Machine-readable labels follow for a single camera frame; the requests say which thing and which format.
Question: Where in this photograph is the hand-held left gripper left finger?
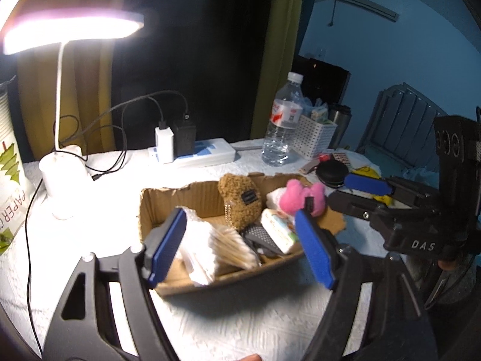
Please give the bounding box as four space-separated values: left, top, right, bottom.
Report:
41 206 188 361

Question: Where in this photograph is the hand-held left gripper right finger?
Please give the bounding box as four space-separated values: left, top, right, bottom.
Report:
295 209 439 361

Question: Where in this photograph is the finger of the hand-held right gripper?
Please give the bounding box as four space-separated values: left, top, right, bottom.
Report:
327 190 391 234
343 173 440 212

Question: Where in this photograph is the bag of cotton swabs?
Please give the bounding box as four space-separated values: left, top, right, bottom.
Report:
179 206 228 285

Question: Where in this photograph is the printed pocket tissue pack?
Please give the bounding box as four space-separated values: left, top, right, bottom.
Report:
260 208 302 255

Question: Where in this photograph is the cardboard box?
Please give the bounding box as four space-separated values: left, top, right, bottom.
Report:
138 172 348 298

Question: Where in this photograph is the pink plush toy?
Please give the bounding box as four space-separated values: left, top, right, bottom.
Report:
277 179 327 218

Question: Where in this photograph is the black patterned small pouch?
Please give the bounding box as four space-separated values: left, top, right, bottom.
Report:
240 223 283 261

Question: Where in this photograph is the cotton swabs pack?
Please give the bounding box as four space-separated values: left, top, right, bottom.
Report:
208 227 261 270

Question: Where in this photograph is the brown plush toy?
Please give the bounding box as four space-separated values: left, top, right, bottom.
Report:
217 172 263 231

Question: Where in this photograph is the yellow tissue pack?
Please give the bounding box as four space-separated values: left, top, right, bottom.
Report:
352 167 396 207

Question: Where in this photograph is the checkered card box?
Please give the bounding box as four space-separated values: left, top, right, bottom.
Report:
331 152 356 170

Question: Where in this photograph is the black round case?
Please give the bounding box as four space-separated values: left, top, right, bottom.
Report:
315 159 351 189

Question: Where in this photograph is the grey headboard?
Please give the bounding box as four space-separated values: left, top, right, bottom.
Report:
355 82 450 175

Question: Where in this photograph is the steel cup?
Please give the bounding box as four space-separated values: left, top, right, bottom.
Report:
328 104 352 150

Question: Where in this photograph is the white perforated basket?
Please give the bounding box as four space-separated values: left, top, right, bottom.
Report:
291 113 338 159

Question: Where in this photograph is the blue plastic packet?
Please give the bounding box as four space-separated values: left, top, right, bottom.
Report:
302 97 332 123

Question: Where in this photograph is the clear water bottle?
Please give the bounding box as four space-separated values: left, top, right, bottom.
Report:
262 71 305 167

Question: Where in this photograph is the white tablecloth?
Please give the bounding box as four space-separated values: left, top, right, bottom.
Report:
0 138 444 361

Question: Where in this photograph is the white charger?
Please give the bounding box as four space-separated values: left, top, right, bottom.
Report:
154 127 176 164

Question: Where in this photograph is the white power strip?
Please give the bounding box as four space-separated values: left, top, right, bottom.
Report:
147 139 237 168

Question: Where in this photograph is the black power adapter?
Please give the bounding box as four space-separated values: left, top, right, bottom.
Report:
172 112 197 158

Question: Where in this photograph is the black monitor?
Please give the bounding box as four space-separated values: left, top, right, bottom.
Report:
291 55 351 110

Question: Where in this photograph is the white desk lamp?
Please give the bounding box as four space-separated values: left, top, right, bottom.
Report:
2 9 146 221

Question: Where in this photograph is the yellow curtain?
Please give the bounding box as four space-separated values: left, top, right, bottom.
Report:
17 35 114 161
250 0 307 140

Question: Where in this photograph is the white paper cups package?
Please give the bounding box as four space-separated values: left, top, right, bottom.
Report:
0 77 35 257

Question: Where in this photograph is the white air conditioner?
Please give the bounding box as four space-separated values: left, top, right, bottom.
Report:
315 0 400 24

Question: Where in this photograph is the dark window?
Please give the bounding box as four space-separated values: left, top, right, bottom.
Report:
111 0 279 151

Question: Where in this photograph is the black charger cable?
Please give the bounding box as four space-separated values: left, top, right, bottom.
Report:
56 90 189 182

